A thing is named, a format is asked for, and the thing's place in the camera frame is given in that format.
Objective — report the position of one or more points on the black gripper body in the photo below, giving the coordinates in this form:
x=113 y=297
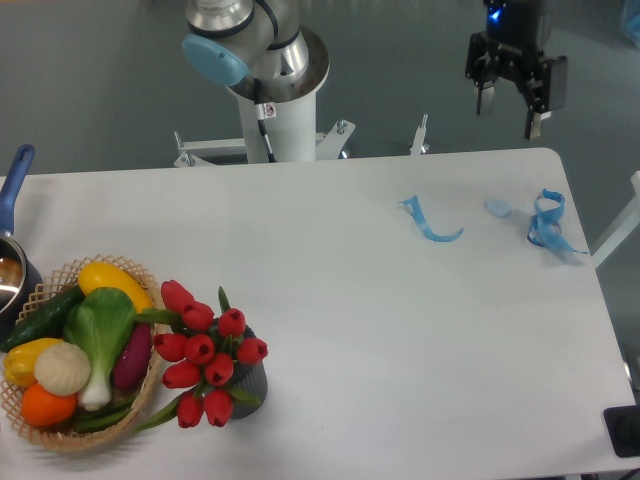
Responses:
x=515 y=33

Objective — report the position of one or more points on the red tulip bouquet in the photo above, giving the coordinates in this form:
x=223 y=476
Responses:
x=201 y=350

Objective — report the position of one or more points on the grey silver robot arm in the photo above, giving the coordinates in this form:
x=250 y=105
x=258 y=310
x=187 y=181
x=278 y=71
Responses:
x=260 y=50

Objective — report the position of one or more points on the dark grey ribbed vase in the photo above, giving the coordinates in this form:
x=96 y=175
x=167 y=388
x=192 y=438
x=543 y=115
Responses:
x=250 y=379

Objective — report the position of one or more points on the small pale blue cap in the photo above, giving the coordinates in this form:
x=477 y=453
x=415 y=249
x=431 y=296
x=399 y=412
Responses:
x=498 y=208

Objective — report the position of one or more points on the tangled blue tape strip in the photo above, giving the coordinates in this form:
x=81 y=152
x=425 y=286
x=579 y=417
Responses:
x=545 y=230

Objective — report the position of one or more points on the curved blue tape strip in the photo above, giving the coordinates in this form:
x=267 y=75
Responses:
x=414 y=208

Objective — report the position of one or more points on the black device at table edge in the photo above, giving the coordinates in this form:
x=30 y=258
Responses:
x=623 y=428

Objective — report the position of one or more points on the yellow squash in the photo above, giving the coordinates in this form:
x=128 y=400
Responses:
x=97 y=275

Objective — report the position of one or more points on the purple sweet potato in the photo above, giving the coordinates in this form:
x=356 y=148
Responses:
x=132 y=365

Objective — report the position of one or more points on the green bok choy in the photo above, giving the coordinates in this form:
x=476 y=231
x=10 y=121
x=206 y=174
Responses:
x=100 y=326

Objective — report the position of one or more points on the dark green cucumber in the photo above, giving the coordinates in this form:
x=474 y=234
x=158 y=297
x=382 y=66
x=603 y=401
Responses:
x=46 y=321

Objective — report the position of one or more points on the woven bamboo basket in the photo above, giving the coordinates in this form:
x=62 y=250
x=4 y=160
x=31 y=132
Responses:
x=65 y=438

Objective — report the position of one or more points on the cream white garlic bulb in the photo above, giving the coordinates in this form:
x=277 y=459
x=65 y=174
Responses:
x=62 y=369

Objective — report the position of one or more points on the green bean pods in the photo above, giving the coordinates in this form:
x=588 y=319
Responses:
x=103 y=418

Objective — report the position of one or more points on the yellow bell pepper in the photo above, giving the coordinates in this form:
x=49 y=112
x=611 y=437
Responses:
x=19 y=362

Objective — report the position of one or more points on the orange fruit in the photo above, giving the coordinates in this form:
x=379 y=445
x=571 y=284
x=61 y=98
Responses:
x=40 y=408

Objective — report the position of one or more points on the white frame bar right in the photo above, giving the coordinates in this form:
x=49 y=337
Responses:
x=619 y=229

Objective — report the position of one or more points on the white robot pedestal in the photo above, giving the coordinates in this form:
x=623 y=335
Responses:
x=287 y=130

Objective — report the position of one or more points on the blue handled saucepan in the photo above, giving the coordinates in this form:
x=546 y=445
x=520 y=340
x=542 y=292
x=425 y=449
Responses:
x=19 y=276

